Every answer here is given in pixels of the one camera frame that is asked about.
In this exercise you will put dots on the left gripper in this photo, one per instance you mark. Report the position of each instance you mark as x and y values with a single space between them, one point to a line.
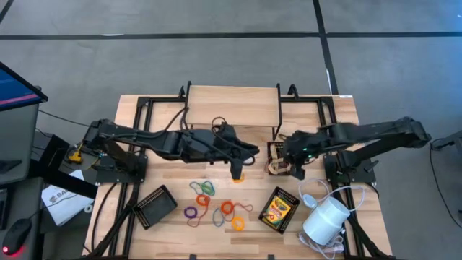
232 150

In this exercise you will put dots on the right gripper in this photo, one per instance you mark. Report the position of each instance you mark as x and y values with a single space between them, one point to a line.
305 148

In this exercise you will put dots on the wide tan rubber band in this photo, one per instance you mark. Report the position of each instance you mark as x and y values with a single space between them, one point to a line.
273 153
278 168

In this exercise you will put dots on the black slotted plastic basket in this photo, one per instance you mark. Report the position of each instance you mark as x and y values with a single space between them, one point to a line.
285 193
274 144
155 207

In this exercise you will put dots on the thin red rubber band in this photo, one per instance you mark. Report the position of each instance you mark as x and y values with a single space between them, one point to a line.
249 207
204 215

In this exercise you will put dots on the yellow Crayola crayon box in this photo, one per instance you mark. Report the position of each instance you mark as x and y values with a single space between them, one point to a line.
278 211

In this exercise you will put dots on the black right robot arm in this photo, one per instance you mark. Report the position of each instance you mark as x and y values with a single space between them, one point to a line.
379 131

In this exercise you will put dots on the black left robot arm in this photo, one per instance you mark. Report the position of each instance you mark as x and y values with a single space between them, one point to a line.
144 139

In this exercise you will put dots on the wooden shelf riser black legs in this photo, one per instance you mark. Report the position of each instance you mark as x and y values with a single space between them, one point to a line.
231 106

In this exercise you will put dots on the thin grey rubber band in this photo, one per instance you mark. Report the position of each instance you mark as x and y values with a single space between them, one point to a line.
190 187

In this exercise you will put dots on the blue rubber band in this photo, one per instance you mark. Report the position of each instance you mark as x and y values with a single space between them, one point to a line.
213 218

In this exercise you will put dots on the grey metal stand leg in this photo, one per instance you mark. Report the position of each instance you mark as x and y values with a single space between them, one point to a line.
447 141

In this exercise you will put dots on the white printed cardboard box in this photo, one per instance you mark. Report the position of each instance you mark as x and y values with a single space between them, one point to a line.
65 206

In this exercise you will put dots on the black equipment box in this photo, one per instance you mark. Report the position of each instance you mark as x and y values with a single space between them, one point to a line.
54 148

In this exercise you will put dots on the grey computer case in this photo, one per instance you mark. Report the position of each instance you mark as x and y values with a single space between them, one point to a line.
18 144

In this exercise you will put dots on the computer monitor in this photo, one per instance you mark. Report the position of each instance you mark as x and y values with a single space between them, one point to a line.
18 90

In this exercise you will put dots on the black computer mouse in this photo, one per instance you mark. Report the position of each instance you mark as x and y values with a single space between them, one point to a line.
16 234

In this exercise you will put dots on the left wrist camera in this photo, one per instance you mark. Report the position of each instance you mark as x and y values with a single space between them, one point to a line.
225 130

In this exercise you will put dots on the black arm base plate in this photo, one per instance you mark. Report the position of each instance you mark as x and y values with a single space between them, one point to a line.
361 175
108 169

